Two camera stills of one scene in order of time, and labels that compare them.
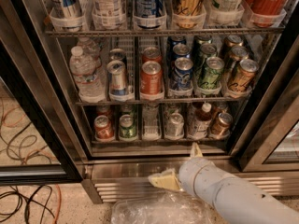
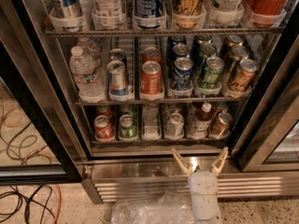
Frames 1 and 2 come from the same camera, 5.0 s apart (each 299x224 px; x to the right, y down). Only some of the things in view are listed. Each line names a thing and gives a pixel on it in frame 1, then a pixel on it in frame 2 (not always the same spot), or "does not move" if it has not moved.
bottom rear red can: (104, 110) does not move
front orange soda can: (151, 78) does not move
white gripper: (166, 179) -> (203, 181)
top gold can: (189, 7) does not move
